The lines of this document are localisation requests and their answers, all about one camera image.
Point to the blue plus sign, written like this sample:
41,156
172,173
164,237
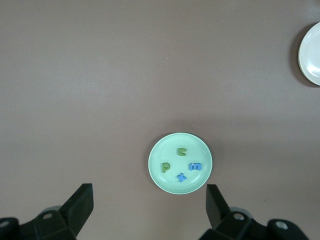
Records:
181,177

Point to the blue letter m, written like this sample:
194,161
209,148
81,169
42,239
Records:
195,164

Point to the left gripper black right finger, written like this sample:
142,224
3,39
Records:
217,212

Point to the green letter p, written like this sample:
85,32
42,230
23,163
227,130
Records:
163,170

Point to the beige plate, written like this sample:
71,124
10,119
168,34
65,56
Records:
311,55

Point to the green letter n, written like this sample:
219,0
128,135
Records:
179,151

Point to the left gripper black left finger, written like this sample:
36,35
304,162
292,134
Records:
75,210

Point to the green plate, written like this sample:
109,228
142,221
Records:
172,186

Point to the brown table mat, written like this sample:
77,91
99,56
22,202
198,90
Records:
100,75

